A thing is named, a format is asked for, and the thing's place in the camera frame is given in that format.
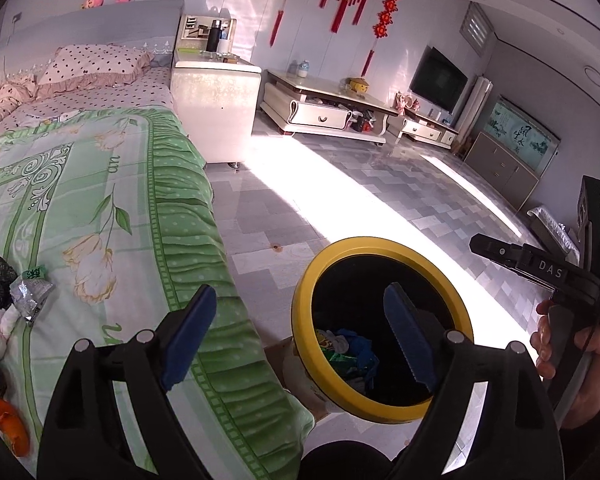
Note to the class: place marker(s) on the clear plastic-wrapped bundle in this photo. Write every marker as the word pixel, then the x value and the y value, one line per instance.
pixel 552 230

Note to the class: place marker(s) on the pink dotted pillow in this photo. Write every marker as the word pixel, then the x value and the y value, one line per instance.
pixel 95 65

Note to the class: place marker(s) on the green chip bag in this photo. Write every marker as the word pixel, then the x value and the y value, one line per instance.
pixel 326 344

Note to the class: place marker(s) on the cream coffee table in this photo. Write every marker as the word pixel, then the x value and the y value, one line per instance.
pixel 320 115

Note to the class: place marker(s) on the window with grey blind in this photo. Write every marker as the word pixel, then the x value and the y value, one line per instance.
pixel 477 30

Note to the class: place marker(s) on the clear water bottle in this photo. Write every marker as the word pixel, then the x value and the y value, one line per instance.
pixel 305 68

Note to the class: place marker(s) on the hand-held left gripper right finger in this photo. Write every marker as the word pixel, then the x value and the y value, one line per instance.
pixel 410 340

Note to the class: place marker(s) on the dotted bed sheet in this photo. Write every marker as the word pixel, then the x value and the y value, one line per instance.
pixel 105 102

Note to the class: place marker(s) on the black thermos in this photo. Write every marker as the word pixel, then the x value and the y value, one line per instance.
pixel 213 35

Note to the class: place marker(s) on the round ceiling light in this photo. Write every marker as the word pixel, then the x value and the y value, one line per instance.
pixel 594 77

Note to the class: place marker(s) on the person's right hand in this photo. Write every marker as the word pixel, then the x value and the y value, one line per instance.
pixel 541 345

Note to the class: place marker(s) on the white tissue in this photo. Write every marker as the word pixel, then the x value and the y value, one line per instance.
pixel 0 332

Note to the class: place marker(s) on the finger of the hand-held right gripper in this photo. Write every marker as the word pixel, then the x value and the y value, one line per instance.
pixel 497 252

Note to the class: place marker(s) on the green floral bedspread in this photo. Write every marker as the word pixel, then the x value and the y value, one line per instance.
pixel 130 185

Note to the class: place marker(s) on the silver foil wrapper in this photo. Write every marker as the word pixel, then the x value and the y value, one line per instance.
pixel 32 297

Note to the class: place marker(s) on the pink figurine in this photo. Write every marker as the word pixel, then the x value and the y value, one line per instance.
pixel 405 102

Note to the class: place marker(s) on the white standing air conditioner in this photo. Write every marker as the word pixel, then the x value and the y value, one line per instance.
pixel 475 102

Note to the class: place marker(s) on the white bedside cabinet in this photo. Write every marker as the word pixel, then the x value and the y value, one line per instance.
pixel 215 110

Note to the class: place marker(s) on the yellow-rimmed trash bin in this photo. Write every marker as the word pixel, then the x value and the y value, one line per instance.
pixel 330 255

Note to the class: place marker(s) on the cream TV cabinet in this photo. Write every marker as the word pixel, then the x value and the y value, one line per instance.
pixel 425 132

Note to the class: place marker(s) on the green label wrapper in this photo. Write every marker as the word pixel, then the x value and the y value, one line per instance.
pixel 32 272

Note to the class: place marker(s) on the fish tank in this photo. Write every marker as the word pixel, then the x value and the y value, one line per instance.
pixel 522 135

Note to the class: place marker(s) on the orange peel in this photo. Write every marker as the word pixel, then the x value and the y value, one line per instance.
pixel 10 422

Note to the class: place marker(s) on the bed with grey headboard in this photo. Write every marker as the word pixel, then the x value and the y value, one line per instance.
pixel 105 20

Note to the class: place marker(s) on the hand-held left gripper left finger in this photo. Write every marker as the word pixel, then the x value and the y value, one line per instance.
pixel 190 340

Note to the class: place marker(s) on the pink dotted duvet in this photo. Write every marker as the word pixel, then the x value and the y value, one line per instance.
pixel 0 105

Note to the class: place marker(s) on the black television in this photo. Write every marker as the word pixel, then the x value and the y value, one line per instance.
pixel 437 80

